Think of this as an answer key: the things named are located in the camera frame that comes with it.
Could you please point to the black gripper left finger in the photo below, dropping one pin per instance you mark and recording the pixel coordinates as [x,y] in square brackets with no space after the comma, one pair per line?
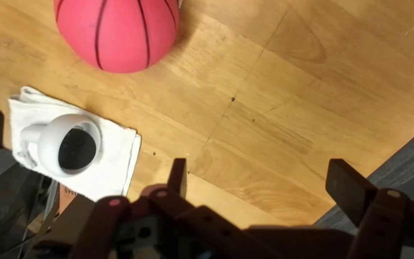
[178,174]

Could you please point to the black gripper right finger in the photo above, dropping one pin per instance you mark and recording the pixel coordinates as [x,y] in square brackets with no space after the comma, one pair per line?
[347,188]

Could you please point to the red rubber basketball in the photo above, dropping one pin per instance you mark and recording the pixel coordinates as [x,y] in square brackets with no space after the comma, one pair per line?
[117,33]

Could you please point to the white mug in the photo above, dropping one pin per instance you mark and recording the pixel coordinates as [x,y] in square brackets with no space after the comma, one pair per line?
[48,138]

